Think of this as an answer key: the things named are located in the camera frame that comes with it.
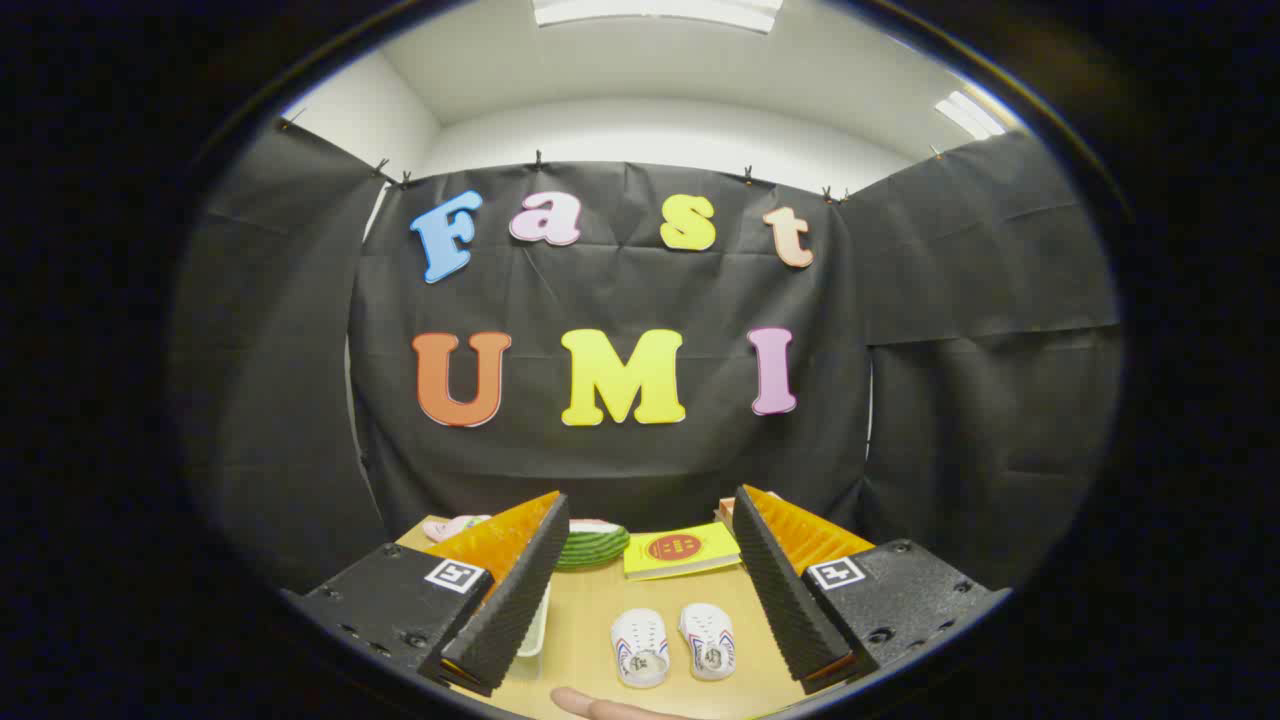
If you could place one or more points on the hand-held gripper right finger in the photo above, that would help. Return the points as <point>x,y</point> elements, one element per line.
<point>785,600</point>

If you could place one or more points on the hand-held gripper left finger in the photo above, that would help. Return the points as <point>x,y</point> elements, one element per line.
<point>520,610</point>

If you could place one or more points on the beige fabric storage box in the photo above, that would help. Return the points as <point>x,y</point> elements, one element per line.
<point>535,625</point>

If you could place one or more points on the white canvas shoe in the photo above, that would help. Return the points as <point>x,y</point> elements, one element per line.
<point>708,640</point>
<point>640,645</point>

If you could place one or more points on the watermelon slice plush toy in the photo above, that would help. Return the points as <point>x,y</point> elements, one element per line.
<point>595,545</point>

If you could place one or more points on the pink star plush toy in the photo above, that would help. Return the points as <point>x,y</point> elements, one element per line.
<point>455,525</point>

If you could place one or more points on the beige paperback book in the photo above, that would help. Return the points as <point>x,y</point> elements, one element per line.
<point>727,510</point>

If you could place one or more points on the yellow book with red circle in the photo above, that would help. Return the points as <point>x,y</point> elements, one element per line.
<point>685,550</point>

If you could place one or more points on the ceiling light panel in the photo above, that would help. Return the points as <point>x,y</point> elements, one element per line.
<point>655,10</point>
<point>968,112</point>

